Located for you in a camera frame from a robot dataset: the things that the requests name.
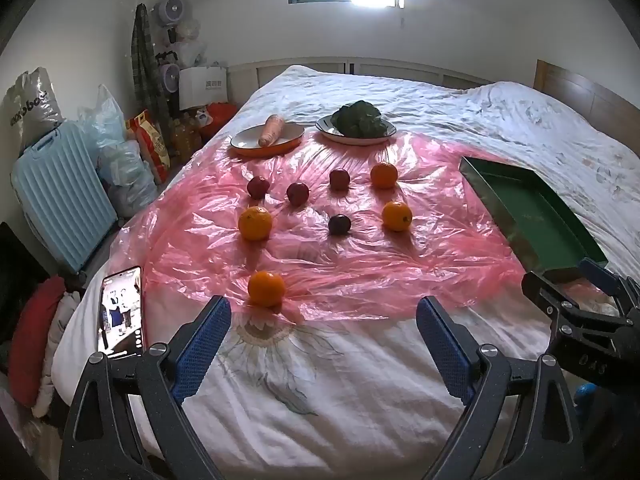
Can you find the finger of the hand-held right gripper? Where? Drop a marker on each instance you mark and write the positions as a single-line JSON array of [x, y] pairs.
[[540, 287], [602, 276]]

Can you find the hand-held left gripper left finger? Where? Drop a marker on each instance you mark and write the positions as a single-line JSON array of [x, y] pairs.
[[200, 355]]

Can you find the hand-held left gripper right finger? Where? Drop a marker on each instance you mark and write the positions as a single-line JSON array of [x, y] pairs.
[[445, 350]]

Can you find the green rectangular tray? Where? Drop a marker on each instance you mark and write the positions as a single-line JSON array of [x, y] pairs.
[[530, 210]]

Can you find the orange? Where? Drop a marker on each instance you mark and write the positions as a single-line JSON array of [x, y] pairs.
[[266, 288], [397, 215], [384, 175], [255, 223]]

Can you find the dark purple plum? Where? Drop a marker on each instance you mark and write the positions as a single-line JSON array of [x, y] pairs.
[[339, 224]]

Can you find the person's right hand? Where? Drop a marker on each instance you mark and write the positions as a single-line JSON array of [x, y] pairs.
[[584, 396]]

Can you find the smartphone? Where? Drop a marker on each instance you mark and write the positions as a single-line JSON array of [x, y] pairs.
[[120, 310]]

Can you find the bed with white floral sheet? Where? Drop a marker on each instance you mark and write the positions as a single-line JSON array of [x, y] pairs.
[[350, 410]]

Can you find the white folded cloth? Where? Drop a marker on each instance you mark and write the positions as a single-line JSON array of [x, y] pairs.
[[60, 340]]

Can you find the pink plastic sheet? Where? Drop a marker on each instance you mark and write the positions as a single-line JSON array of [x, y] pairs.
[[320, 260]]

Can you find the red cushion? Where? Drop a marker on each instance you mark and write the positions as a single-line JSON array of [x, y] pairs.
[[35, 340]]

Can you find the brown wooden board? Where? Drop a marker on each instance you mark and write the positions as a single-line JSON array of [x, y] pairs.
[[585, 90]]

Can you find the clear plastic bag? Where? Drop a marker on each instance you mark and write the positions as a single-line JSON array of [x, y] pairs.
[[127, 180]]

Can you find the black furniture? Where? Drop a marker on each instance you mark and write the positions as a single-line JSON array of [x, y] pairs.
[[20, 275]]

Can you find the light blue ribbed suitcase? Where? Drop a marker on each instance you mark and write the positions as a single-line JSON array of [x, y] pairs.
[[60, 195]]

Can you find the red and yellow rice bag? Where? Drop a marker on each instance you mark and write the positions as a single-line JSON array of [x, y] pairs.
[[152, 145]]

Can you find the orange oval plate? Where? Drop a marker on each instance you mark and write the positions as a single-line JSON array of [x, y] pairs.
[[245, 142]]

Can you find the yellow oil bottles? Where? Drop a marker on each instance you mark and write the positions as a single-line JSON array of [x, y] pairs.
[[186, 137]]

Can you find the carrot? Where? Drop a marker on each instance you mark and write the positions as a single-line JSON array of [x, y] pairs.
[[272, 130]]

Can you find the green leafy vegetable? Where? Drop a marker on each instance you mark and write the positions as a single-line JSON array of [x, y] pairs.
[[360, 119]]

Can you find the white plate with dark rim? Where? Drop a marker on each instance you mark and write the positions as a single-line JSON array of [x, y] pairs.
[[327, 130]]

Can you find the translucent bluish plastic bag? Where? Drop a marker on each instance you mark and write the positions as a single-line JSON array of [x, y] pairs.
[[102, 120]]

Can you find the beige bed headboard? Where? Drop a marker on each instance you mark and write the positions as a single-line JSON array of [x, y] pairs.
[[400, 69]]

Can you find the white cardboard box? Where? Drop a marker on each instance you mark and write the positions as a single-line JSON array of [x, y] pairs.
[[202, 87]]

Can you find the small purple fan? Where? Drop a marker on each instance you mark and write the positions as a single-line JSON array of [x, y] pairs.
[[170, 77], [172, 12]]

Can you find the plaid hanging scarf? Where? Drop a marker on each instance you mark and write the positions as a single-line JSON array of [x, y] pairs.
[[145, 65]]

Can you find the grey printed sack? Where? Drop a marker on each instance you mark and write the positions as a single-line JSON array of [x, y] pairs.
[[30, 105]]

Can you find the white plastic bags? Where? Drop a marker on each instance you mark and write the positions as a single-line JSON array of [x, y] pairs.
[[192, 42]]

